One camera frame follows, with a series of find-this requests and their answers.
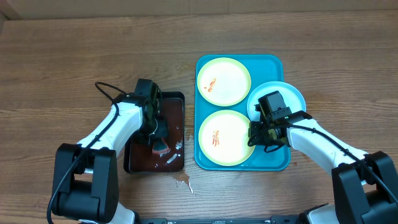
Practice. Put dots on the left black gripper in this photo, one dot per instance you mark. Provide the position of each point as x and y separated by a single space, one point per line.
163 126

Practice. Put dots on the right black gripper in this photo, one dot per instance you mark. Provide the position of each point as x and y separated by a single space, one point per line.
258 134

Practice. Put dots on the green and orange sponge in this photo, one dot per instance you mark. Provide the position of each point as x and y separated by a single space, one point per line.
160 146

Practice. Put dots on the light blue plate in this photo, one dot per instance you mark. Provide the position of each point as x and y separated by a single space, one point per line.
292 97

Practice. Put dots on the yellow-green plate with sauce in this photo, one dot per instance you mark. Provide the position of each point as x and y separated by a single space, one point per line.
224 81

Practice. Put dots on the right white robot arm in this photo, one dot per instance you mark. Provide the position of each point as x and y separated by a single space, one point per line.
364 185

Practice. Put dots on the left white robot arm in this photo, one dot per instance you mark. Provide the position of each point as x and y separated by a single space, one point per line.
85 178

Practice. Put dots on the black rectangular wash tray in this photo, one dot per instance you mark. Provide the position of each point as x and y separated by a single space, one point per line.
139 157

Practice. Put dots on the teal plastic serving tray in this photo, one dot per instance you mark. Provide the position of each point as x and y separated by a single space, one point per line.
262 68

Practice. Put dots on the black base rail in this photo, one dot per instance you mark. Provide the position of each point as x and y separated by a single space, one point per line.
275 219

